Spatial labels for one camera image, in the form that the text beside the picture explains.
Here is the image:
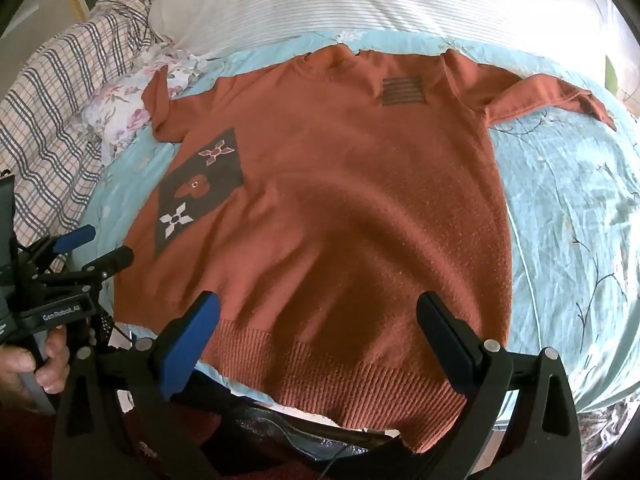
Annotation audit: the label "orange knit sweater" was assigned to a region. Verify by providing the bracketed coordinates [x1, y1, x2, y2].
[112, 44, 618, 456]

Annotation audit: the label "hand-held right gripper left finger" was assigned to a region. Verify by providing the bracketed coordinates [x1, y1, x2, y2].
[52, 291, 221, 480]

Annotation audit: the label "person's left hand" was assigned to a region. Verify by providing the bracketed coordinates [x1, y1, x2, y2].
[0, 327, 71, 411]

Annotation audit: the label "light blue floral bedsheet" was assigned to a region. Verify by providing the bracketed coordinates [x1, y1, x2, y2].
[75, 27, 640, 416]

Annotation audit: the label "plaid checked blanket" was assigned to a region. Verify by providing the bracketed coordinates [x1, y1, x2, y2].
[0, 0, 166, 248]

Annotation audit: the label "pink floral cloth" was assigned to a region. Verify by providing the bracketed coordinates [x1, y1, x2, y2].
[85, 42, 221, 166]

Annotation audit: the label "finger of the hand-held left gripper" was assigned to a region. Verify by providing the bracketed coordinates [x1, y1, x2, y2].
[20, 225, 97, 281]
[75, 246, 135, 287]

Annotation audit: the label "white striped pillow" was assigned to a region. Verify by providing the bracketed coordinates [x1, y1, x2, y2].
[149, 0, 608, 61]

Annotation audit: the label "dark red cloth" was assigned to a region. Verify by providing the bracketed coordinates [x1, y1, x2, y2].
[0, 400, 66, 480]

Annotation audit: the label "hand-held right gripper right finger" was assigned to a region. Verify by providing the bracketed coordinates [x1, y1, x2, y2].
[416, 291, 584, 480]

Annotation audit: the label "black shiny bag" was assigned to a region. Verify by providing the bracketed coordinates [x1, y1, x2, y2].
[165, 370, 401, 476]

